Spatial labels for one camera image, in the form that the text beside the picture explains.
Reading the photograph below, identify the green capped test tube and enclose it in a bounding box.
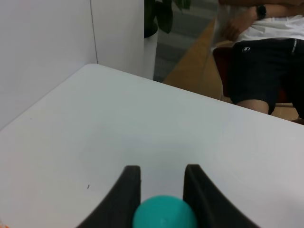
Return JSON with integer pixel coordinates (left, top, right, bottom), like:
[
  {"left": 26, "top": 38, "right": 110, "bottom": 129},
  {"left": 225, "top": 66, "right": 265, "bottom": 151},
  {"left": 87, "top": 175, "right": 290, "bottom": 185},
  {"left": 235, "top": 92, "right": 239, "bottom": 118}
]
[{"left": 132, "top": 195, "right": 198, "bottom": 228}]

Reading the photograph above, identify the white planter with green plant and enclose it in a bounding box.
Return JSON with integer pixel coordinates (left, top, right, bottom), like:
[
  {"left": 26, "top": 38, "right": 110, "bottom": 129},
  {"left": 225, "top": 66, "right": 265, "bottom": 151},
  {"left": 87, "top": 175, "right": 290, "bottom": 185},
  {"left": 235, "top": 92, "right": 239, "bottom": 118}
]
[{"left": 143, "top": 0, "right": 191, "bottom": 80}]

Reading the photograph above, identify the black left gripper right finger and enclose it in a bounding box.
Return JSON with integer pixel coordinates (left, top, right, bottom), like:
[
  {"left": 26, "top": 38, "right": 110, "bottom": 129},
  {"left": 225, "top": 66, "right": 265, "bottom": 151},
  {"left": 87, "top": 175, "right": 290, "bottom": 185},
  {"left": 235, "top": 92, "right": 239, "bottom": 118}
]
[{"left": 183, "top": 164, "right": 258, "bottom": 228}]

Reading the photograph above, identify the red chair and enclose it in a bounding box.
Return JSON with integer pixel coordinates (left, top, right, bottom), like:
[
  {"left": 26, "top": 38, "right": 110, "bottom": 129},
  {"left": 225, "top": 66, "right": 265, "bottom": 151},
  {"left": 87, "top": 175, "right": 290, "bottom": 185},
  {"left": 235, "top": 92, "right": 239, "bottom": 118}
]
[{"left": 225, "top": 40, "right": 304, "bottom": 124}]

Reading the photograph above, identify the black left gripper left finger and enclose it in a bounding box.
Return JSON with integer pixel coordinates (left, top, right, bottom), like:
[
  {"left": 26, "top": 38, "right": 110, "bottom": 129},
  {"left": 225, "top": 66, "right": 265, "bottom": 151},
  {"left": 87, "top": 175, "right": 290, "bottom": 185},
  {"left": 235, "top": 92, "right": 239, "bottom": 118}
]
[{"left": 78, "top": 165, "right": 141, "bottom": 228}]

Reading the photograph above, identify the seated person in black shorts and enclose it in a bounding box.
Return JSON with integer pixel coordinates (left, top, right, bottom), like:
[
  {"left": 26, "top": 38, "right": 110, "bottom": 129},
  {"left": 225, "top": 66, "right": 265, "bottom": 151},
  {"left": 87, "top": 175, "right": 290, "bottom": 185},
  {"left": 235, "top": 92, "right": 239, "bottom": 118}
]
[{"left": 219, "top": 0, "right": 304, "bottom": 124}]

